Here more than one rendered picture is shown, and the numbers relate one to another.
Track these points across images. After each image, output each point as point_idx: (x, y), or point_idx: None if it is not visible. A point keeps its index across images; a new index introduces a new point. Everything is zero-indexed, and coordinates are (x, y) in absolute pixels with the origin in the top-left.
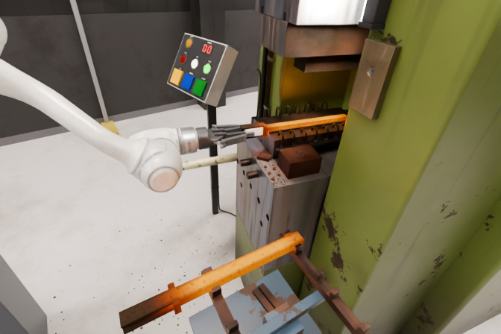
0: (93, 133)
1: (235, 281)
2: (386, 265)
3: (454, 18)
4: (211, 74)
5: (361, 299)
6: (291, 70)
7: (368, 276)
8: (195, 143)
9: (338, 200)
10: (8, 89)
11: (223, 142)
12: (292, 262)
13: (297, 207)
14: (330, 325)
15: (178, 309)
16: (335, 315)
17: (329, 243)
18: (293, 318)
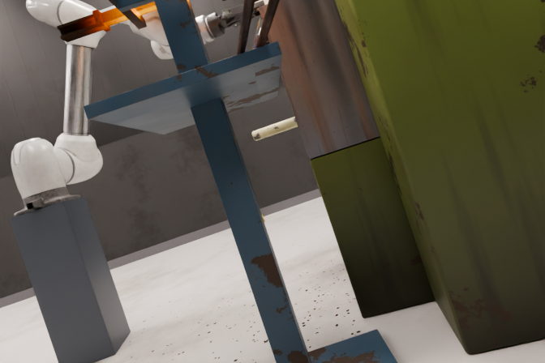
0: (110, 7)
1: (348, 287)
2: None
3: None
4: None
5: (380, 65)
6: None
7: (352, 8)
8: (203, 22)
9: None
10: (81, 15)
11: (225, 10)
12: (354, 143)
13: (306, 33)
14: (409, 192)
15: (97, 17)
16: (397, 157)
17: (356, 54)
18: None
